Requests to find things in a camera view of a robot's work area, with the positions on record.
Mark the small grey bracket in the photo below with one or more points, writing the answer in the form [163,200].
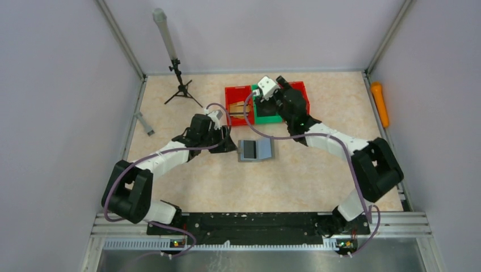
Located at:
[147,128]

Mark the red bin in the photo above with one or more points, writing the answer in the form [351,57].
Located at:
[299,85]
[236,94]

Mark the green bin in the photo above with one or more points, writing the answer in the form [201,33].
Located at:
[264,120]

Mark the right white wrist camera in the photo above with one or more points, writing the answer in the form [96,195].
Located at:
[267,87]

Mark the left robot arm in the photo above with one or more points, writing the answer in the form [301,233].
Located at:
[129,191]

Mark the right red bin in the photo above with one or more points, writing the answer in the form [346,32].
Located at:
[299,85]

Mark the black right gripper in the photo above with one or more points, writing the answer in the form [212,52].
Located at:
[270,106]

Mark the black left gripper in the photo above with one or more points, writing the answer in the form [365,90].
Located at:
[224,140]

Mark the black tripod with grey tube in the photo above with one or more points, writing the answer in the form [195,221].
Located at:
[160,19]

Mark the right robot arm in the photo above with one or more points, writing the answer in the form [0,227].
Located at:
[373,164]

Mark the orange flashlight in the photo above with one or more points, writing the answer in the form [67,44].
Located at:
[377,93]

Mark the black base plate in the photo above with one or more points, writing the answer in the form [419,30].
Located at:
[267,228]

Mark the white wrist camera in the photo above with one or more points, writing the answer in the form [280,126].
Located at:
[267,87]
[215,116]

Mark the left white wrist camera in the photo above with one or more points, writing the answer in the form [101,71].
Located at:
[215,116]

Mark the grey card holder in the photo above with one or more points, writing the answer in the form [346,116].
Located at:
[256,150]

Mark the black item in bin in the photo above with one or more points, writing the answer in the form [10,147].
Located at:
[265,109]

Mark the left red bin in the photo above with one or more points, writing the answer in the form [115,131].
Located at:
[236,94]

